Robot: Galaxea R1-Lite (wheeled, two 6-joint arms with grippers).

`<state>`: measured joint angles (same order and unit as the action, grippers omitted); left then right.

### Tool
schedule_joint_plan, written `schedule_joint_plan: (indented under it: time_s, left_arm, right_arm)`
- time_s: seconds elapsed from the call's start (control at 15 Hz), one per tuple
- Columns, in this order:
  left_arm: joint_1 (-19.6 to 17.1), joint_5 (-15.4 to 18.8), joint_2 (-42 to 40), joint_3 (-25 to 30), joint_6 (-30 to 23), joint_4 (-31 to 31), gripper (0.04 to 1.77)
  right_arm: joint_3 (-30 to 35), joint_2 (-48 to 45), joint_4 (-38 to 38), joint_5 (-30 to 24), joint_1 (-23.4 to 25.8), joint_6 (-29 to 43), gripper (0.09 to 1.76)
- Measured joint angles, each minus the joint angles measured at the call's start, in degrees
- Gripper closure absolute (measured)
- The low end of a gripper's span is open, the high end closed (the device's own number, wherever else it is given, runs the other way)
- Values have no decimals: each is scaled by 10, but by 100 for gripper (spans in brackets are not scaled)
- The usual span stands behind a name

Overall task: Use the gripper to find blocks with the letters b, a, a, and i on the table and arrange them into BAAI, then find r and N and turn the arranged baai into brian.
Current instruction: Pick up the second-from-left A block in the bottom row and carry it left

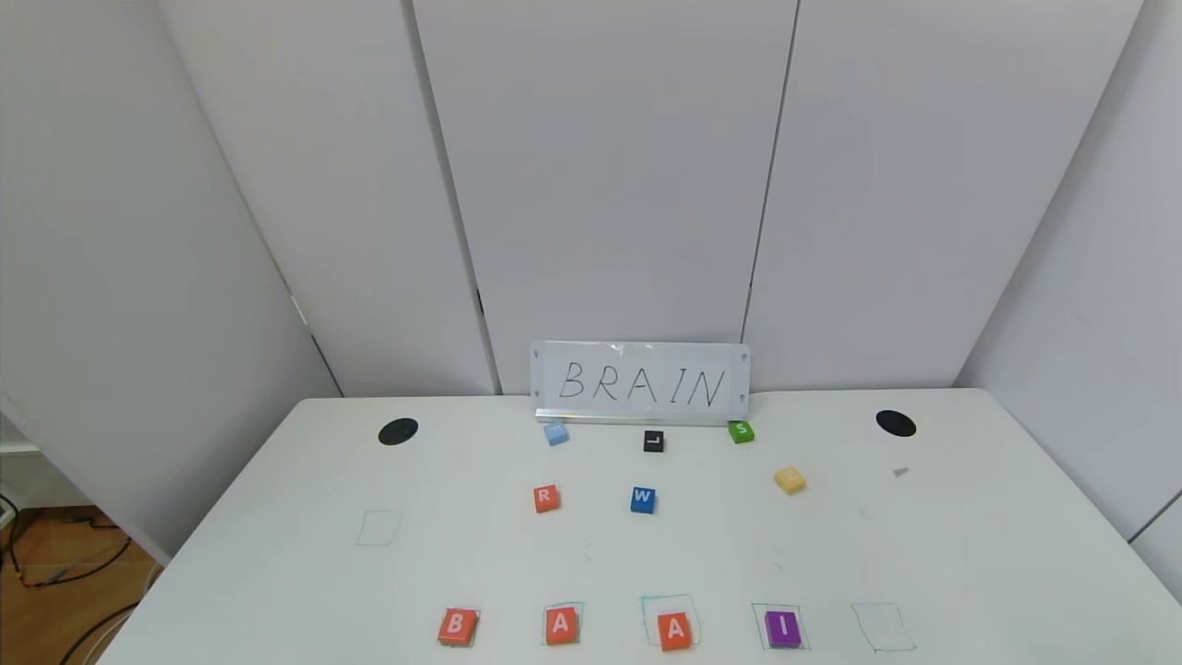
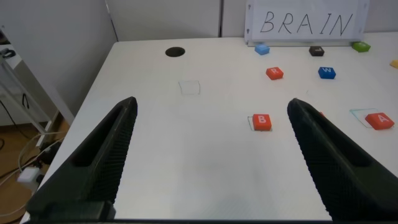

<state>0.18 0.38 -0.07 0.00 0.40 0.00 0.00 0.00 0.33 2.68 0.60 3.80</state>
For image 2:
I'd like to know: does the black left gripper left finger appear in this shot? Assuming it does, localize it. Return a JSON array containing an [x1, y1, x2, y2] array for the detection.
[[26, 96, 138, 221]]

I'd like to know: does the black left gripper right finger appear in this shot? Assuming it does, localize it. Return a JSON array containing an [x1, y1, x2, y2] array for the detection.
[[287, 97, 398, 222]]

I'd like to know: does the orange letter R block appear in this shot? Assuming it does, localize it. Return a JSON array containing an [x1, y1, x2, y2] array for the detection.
[[266, 67, 284, 81]]

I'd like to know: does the white power adapter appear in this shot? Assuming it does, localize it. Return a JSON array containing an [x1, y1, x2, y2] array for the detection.
[[17, 167, 41, 191]]

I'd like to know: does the orange letter B block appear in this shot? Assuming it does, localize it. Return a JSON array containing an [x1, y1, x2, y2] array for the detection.
[[252, 113, 273, 132]]

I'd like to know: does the blue letter W block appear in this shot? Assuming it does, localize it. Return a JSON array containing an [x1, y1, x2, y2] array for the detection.
[[317, 66, 337, 80]]

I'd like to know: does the black letter L block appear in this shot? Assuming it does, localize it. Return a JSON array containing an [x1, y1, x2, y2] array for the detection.
[[308, 45, 325, 57]]

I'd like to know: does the green letter S block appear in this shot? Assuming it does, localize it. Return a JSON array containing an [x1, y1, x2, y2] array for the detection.
[[351, 41, 372, 53]]

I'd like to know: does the white metal rack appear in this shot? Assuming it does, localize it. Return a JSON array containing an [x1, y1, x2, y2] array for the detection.
[[0, 26, 75, 147]]

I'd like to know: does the small black clip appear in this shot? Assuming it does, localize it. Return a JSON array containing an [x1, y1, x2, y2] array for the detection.
[[0, 48, 16, 60]]

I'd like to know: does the light blue letter block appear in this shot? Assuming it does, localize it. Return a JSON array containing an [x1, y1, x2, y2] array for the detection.
[[254, 44, 271, 56]]

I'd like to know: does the white BRAIN sign board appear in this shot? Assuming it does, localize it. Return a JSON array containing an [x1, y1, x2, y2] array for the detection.
[[244, 0, 370, 47]]

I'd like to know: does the white floor cable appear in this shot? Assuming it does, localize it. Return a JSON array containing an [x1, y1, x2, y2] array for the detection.
[[0, 130, 68, 218]]

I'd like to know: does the thin black floor cable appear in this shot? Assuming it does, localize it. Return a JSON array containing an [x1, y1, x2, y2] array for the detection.
[[0, 99, 32, 141]]

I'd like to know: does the black table cable hole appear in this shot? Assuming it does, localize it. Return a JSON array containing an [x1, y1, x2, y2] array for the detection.
[[165, 46, 187, 58]]

